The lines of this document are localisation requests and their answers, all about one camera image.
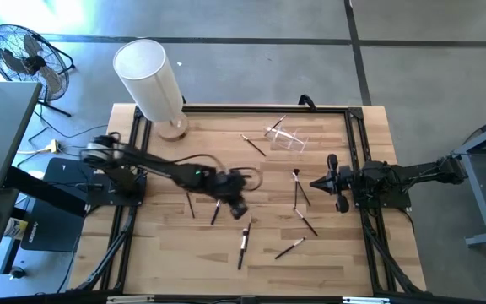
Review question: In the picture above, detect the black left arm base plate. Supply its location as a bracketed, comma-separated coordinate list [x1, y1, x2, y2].
[84, 171, 149, 208]

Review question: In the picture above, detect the grey metal table frame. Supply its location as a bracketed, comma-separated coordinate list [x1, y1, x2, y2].
[439, 107, 486, 249]

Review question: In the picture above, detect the black computer case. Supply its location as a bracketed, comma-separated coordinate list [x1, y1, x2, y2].
[19, 157, 100, 253]

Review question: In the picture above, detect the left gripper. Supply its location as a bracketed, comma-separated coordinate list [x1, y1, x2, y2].
[211, 167, 251, 221]

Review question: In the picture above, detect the black desk leg beam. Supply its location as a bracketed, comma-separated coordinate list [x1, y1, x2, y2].
[1, 165, 89, 219]

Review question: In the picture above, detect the pale yellow power strip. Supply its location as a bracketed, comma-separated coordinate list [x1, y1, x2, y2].
[41, 138, 62, 155]

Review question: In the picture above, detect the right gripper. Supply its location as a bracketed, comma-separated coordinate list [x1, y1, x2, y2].
[309, 153, 356, 214]

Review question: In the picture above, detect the black clamp handle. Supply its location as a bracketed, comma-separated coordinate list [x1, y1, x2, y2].
[297, 93, 318, 111]

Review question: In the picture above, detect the black aluminium extrusion frame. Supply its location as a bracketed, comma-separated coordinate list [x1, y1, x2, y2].
[68, 104, 429, 296]

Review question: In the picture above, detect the black floor fan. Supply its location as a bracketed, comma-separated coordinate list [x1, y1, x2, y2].
[0, 23, 77, 118]

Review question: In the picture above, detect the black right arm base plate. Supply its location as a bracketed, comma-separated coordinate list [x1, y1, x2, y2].
[351, 168, 413, 211]

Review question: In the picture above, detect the clear acrylic brush holder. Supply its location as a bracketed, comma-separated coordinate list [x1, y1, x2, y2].
[263, 124, 311, 153]

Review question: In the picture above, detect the black floor cable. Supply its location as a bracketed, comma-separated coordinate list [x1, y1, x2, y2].
[31, 103, 110, 140]

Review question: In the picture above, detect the silver metal bracket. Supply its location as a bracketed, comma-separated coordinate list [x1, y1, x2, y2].
[106, 295, 156, 304]
[342, 296, 392, 304]

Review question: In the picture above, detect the yellow and white box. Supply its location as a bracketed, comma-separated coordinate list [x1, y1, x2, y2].
[3, 216, 30, 242]

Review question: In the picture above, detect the white shade wooden base lamp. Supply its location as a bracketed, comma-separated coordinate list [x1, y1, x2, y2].
[112, 38, 191, 143]

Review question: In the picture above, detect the black caster wheel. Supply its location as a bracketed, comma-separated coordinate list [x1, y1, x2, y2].
[8, 264, 27, 281]

